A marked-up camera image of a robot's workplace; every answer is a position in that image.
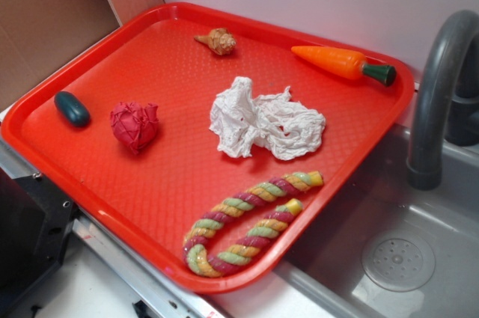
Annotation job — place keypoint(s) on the crumpled red paper ball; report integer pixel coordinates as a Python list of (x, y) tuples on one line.
[(134, 125)]

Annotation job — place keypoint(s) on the grey toy sink basin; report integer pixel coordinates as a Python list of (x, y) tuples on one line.
[(381, 248)]

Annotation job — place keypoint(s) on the multicolour twisted rope toy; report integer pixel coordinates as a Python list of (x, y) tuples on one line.
[(244, 250)]

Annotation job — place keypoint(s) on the silver metal rail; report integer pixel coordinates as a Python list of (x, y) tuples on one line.
[(98, 277)]

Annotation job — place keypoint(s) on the grey toy faucet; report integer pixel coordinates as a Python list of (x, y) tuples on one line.
[(447, 103)]

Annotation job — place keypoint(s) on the crumpled white paper towel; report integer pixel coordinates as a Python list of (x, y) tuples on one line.
[(285, 128)]

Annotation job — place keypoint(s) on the brown cardboard panel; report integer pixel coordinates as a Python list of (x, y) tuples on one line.
[(40, 36)]

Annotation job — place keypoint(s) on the orange plastic carrot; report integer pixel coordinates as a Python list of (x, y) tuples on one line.
[(346, 63)]

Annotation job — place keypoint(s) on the brown toy seashell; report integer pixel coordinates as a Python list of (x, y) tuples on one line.
[(218, 40)]

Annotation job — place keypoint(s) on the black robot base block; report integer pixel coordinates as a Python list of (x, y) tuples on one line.
[(36, 218)]

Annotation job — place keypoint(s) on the dark green plastic pickle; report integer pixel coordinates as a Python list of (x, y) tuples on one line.
[(72, 109)]

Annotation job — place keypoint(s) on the red plastic tray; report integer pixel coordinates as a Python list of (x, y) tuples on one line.
[(151, 199)]

